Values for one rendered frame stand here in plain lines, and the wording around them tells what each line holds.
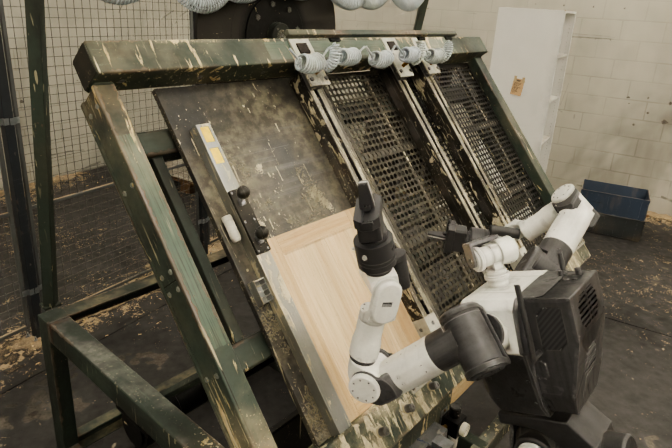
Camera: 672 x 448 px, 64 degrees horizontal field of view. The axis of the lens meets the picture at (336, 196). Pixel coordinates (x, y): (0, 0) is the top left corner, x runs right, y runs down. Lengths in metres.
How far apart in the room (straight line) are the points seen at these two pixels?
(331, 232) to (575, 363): 0.83
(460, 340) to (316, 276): 0.59
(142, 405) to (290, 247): 0.67
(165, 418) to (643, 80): 5.85
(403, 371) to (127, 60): 1.06
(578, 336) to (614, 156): 5.55
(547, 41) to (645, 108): 1.76
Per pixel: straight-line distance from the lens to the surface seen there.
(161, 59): 1.63
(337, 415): 1.58
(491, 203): 2.49
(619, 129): 6.74
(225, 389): 1.40
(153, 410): 1.86
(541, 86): 5.36
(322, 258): 1.71
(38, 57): 1.93
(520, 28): 5.38
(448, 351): 1.26
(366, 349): 1.32
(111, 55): 1.57
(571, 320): 1.30
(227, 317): 1.55
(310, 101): 1.95
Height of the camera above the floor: 1.99
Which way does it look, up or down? 19 degrees down
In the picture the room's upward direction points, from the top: 3 degrees clockwise
